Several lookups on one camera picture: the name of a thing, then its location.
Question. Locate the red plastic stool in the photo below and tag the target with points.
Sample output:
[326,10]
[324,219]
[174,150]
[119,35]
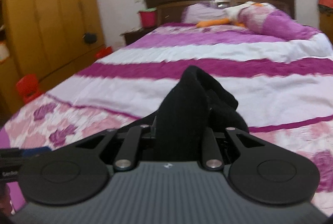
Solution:
[28,88]

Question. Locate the white orange plush duck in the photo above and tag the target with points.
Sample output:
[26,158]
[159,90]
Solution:
[231,16]

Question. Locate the wooden sideboard cabinet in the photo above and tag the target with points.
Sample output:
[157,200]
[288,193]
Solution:
[326,21]

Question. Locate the purple white floral bedspread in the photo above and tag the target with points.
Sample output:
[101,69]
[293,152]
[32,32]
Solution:
[275,85]

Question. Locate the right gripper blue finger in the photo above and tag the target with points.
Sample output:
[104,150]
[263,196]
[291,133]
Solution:
[153,129]

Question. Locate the red bucket green rim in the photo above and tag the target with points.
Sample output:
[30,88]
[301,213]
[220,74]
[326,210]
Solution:
[148,17]

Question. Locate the black garment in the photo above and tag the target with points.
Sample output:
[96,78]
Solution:
[197,102]

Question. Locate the folded purple floral quilt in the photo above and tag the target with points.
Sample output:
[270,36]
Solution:
[268,20]

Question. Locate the dark wooden nightstand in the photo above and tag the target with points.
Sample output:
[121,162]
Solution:
[132,36]

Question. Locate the yellow wooden wardrobe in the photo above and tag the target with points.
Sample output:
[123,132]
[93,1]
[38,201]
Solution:
[44,37]

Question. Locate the light purple pillow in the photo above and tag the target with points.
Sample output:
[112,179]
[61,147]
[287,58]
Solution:
[203,11]

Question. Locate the small red item on floor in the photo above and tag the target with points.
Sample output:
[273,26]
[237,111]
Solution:
[104,52]

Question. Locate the small black hanging bag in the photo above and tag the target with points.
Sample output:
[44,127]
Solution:
[90,38]

